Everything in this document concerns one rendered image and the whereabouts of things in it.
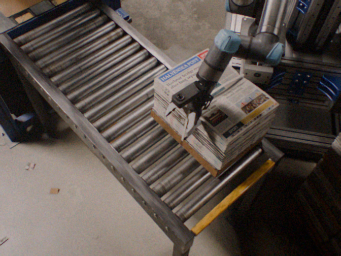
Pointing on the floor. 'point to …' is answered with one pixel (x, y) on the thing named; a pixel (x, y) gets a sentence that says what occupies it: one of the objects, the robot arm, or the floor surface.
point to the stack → (333, 234)
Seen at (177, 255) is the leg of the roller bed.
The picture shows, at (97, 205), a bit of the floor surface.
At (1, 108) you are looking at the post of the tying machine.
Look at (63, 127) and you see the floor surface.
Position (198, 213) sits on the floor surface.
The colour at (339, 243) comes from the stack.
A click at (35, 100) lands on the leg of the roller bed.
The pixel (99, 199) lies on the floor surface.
